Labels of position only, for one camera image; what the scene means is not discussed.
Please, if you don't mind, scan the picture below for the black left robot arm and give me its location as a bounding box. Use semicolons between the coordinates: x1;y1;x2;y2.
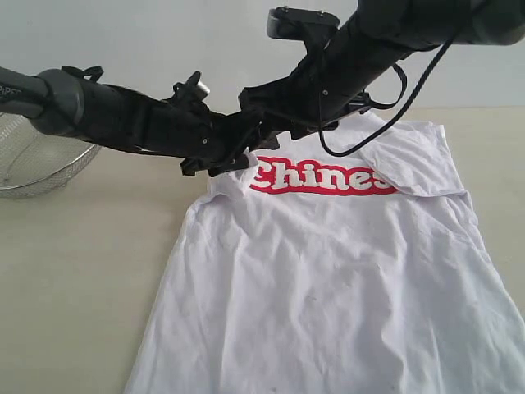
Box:
1;66;253;176

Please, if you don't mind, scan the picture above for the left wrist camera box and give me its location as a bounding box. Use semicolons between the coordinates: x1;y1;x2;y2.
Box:
172;71;210;102

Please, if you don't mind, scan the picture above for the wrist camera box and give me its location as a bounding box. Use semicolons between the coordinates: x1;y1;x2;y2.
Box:
172;71;210;102
266;7;340;41

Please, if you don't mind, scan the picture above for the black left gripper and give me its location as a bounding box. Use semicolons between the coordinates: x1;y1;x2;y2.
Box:
139;102;250;177

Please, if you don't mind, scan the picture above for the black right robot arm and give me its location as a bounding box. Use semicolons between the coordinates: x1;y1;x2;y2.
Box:
239;1;524;150

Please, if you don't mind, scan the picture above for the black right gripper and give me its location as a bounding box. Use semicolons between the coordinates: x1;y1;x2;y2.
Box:
238;53;369;149

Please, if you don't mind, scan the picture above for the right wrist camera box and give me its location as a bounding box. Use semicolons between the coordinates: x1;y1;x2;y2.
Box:
266;7;340;41

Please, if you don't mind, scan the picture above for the white t-shirt red lettering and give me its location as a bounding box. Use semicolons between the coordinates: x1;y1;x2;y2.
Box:
125;121;524;393

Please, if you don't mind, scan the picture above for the metal mesh strainer bowl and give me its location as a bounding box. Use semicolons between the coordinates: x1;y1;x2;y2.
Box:
1;113;100;199

